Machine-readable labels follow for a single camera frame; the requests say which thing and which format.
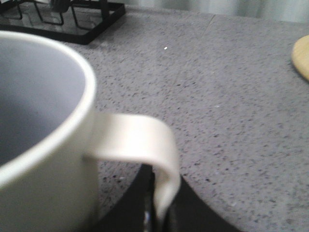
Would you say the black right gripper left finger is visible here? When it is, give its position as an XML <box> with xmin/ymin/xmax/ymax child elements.
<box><xmin>93</xmin><ymin>164</ymin><xmax>156</xmax><ymax>232</ymax></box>

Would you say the wooden mug tree stand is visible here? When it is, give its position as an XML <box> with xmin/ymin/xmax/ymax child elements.
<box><xmin>291</xmin><ymin>35</ymin><xmax>309</xmax><ymax>81</ymax></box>

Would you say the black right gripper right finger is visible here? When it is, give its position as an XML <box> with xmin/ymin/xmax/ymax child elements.
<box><xmin>166</xmin><ymin>177</ymin><xmax>239</xmax><ymax>232</ymax></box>

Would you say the black wire mug rack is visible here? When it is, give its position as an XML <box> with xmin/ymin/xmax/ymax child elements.
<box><xmin>0</xmin><ymin>0</ymin><xmax>126</xmax><ymax>44</ymax></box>

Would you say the white HOME mug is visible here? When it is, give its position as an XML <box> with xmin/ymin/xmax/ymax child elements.
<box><xmin>0</xmin><ymin>31</ymin><xmax>180</xmax><ymax>232</ymax></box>

